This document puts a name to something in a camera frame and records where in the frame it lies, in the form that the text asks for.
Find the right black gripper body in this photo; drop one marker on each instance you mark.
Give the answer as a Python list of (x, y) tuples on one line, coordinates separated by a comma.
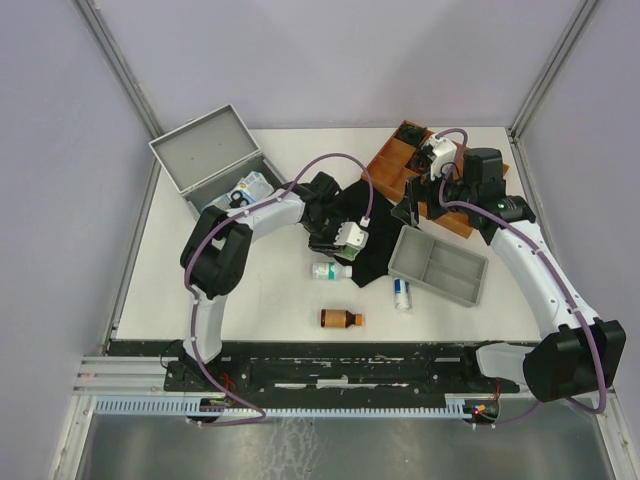
[(455, 192)]

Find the light blue mask packet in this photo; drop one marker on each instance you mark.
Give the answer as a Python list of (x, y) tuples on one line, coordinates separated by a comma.
[(223, 202)]

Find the black handled scissors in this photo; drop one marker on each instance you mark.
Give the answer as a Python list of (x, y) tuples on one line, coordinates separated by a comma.
[(237, 199)]

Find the brown medicine bottle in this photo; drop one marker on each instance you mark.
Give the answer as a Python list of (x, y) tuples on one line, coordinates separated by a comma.
[(342, 319)]

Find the light blue cable duct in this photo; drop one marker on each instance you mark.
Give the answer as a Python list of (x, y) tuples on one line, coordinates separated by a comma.
[(454, 408)]

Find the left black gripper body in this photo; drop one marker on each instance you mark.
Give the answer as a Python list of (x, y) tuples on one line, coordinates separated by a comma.
[(323, 231)]

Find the dark rolled item compartment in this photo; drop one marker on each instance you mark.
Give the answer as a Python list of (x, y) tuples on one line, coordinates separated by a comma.
[(419, 162), (410, 134)]

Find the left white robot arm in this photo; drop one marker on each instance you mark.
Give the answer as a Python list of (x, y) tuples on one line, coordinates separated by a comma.
[(215, 255)]

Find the black folded cloth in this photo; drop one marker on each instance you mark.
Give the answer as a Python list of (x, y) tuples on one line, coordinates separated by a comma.
[(384, 230)]

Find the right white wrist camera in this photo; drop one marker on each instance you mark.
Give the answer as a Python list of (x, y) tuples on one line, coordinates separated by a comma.
[(439, 151)]

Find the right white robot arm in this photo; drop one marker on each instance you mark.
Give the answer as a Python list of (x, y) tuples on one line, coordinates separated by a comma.
[(578, 352)]

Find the green small sachet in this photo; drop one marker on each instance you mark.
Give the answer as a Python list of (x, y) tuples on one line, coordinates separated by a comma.
[(348, 254)]

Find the blue white gauze packet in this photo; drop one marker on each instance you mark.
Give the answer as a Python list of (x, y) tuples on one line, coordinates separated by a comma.
[(254, 186)]

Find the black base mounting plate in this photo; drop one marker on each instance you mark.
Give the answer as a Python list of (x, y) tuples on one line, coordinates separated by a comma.
[(326, 375)]

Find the dark rolled item top compartment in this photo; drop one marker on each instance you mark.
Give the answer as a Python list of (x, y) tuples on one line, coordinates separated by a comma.
[(410, 134)]

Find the brown wooden compartment tray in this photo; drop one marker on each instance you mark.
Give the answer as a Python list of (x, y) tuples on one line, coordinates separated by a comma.
[(389, 173)]

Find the grey metal first aid box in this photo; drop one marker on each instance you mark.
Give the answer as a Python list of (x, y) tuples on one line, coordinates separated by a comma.
[(207, 156)]

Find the grey plastic divided tray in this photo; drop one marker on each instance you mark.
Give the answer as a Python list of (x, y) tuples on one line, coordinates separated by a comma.
[(438, 266)]

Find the white blue tube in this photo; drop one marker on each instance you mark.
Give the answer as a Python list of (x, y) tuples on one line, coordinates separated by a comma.
[(402, 295)]

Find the clear bottle green label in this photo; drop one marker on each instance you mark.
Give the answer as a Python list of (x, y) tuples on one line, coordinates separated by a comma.
[(330, 271)]

